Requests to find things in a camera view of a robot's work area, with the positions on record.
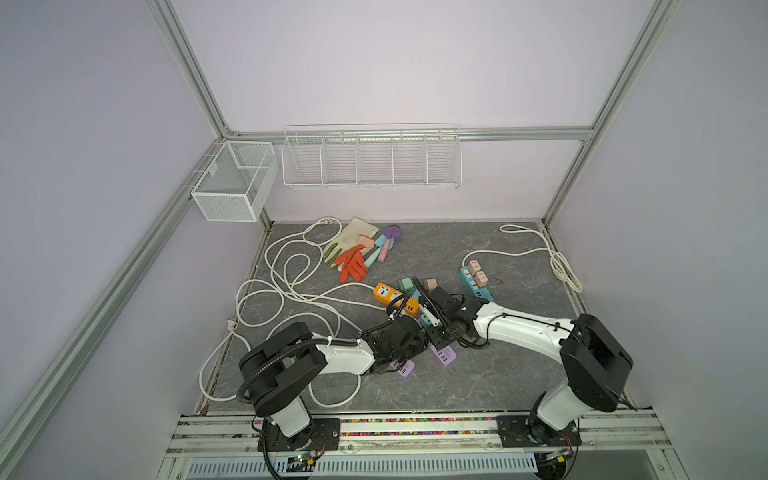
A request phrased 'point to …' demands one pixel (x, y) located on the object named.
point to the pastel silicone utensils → (385, 243)
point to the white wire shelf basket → (420, 156)
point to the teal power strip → (482, 292)
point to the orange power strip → (386, 294)
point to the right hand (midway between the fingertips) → (436, 336)
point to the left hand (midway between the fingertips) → (430, 345)
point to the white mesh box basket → (237, 185)
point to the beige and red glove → (347, 250)
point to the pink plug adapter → (430, 284)
